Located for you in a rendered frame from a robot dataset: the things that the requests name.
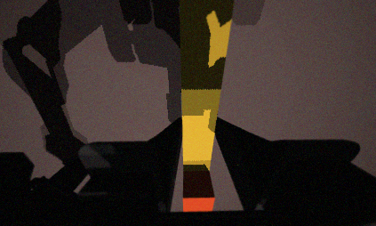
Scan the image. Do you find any yellow bar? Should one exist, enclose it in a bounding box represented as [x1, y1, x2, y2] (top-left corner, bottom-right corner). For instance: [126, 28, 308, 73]
[180, 0, 235, 212]

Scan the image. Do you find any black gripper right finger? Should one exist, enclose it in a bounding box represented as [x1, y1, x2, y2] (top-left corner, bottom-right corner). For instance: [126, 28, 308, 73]
[214, 117, 360, 210]

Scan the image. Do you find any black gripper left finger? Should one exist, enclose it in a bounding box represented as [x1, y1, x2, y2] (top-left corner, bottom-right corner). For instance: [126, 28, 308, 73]
[78, 117, 183, 213]

